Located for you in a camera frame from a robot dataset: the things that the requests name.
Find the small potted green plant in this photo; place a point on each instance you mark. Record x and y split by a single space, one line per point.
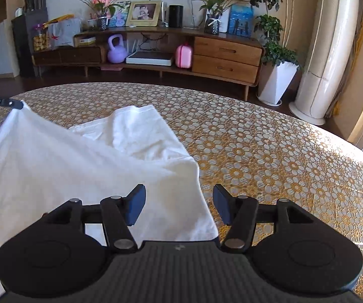
214 9

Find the wooden TV cabinet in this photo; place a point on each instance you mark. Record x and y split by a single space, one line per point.
223 57

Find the white t-shirt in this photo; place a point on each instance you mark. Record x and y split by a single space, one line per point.
43 165

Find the purple kettlebell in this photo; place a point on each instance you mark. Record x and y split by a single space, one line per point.
116 54

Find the blue painting canvas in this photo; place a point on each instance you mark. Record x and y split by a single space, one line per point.
241 20

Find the pink flower pot plant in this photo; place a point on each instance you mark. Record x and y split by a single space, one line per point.
104 10

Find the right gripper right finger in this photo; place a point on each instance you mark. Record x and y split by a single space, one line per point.
243 213

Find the framed photo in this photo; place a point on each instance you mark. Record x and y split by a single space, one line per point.
144 14

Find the gold lace tablecloth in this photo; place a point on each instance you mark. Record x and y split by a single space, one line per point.
250 151

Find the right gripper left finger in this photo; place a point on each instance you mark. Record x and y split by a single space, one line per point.
115 213

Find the white flat box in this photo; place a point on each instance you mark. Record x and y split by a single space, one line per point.
153 58

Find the jar of gold chocolates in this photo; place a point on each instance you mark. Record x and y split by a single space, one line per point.
40 38

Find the pink small case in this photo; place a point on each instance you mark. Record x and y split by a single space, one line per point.
183 56

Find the white shopping bag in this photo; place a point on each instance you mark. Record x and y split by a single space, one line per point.
61 31

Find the white planter with tree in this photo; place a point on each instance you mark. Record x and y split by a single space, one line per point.
281 63

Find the white tower air conditioner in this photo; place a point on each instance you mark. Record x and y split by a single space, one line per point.
331 43

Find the black cylinder speaker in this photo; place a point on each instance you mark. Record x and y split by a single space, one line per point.
175 16

